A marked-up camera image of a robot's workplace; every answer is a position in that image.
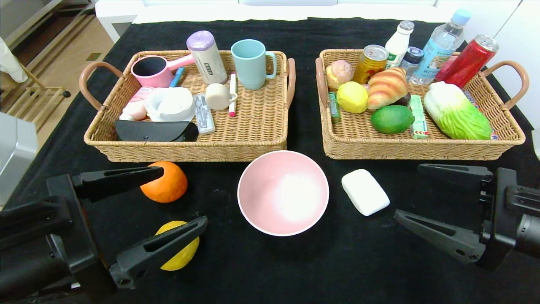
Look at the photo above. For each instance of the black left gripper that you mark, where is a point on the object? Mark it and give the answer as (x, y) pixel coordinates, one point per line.
(78, 230)

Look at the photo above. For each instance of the green lime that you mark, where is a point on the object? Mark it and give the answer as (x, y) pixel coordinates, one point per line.
(392, 119)

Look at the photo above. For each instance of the pink scoop cup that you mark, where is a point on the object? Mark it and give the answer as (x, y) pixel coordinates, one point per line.
(161, 80)

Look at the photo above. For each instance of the white round container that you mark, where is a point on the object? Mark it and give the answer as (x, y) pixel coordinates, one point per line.
(170, 104)

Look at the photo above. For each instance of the clear water bottle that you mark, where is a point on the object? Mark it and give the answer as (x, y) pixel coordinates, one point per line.
(438, 50)

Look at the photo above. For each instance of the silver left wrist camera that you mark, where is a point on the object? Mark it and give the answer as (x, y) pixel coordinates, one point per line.
(17, 156)

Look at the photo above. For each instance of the pink yellow bun toy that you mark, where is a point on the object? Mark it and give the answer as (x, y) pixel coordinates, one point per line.
(341, 71)

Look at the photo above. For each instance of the green white cabbage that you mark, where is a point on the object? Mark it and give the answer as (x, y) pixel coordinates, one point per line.
(457, 113)

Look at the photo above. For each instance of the black tablecloth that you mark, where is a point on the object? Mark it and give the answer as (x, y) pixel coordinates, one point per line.
(295, 270)

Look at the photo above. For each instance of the small cream cup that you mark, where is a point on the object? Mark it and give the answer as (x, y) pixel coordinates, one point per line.
(217, 97)

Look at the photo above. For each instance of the black glasses case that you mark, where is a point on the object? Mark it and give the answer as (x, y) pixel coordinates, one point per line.
(151, 131)

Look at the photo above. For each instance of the colourful snack packet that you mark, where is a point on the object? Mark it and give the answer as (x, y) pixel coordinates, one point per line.
(469, 97)

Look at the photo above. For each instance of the light wooden rack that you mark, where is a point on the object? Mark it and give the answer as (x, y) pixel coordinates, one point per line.
(50, 89)

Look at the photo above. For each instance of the pink white tube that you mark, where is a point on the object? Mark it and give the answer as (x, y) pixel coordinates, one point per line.
(136, 109)

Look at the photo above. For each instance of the yellow pear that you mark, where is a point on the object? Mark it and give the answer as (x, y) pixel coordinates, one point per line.
(181, 257)

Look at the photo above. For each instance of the yellow drink can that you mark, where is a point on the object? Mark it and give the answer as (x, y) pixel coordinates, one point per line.
(370, 64)

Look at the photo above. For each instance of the blue pen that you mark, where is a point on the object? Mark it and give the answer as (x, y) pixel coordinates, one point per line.
(177, 77)

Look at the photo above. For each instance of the cream tumbler purple lid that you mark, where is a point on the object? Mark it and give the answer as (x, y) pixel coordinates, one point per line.
(208, 62)

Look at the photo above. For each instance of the pink bowl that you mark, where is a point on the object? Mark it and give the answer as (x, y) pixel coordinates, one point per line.
(282, 194)

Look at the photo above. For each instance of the orange fruit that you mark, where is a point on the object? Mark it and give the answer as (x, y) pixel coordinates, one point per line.
(168, 188)

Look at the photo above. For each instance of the red drink can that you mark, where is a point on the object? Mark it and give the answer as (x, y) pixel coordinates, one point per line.
(466, 62)

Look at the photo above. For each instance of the green gum pack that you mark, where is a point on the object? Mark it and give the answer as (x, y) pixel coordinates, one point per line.
(334, 107)

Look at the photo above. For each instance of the white milk bottle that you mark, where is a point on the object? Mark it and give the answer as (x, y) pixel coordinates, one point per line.
(398, 44)

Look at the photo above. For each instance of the green white candy pack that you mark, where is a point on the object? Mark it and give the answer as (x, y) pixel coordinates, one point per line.
(419, 122)

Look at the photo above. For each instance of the light blue mug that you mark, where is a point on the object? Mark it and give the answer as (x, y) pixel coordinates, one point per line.
(250, 66)

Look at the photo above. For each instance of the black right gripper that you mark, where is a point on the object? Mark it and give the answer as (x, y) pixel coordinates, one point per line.
(498, 217)

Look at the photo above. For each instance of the brown striped croissant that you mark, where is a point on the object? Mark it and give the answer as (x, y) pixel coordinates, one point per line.
(386, 88)

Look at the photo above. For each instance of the clear plastic tool pack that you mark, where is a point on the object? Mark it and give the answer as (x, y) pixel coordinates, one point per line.
(203, 117)

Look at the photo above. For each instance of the white soap bar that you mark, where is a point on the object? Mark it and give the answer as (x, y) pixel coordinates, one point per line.
(365, 192)

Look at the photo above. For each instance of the brown wooden shelf unit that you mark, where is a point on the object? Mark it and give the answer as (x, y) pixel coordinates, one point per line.
(63, 21)

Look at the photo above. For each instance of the white marker pink cap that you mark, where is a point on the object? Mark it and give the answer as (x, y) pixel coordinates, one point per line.
(232, 96)

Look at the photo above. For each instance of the purple eggplant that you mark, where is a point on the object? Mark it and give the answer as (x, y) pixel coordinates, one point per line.
(404, 100)

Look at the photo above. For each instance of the white hanging cloth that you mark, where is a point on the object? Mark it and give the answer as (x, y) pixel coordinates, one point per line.
(8, 63)

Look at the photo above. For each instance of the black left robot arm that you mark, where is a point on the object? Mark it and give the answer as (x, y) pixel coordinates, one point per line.
(25, 261)

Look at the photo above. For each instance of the yellow lemon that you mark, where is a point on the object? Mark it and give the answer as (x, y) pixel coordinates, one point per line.
(352, 97)

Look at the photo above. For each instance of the small blue-capped bottle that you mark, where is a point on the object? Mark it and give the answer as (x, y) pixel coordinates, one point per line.
(411, 63)

